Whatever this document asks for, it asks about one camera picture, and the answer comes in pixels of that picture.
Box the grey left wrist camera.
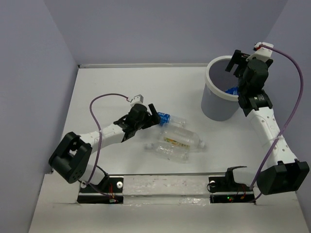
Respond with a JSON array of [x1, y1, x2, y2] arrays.
[[127, 94, 144, 107]]

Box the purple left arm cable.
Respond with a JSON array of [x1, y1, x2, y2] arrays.
[[85, 93, 132, 187]]

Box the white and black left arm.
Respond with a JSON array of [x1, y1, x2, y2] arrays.
[[49, 103, 160, 192]]

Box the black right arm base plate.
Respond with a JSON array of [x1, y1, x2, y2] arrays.
[[207, 176, 255, 204]]

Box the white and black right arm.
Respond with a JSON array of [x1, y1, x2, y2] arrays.
[[224, 47, 310, 195]]

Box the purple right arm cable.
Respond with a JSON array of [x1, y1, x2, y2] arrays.
[[249, 46, 304, 202]]

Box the blue label bottle sideways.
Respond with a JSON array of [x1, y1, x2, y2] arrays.
[[157, 112, 186, 128]]

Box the clear crushed bottle white cap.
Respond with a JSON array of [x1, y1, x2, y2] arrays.
[[143, 142, 189, 163]]

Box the blue label Chinese text bottle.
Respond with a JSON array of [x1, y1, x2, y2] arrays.
[[225, 86, 239, 96]]

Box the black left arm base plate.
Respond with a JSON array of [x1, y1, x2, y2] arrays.
[[77, 176, 124, 204]]

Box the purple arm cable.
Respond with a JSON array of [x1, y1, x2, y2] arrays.
[[249, 46, 304, 202], [85, 93, 132, 187]]

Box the large clear yellow label bottle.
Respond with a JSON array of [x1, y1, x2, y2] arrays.
[[158, 125, 206, 151]]

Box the grey bin white rim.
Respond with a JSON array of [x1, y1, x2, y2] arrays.
[[201, 55, 239, 121]]

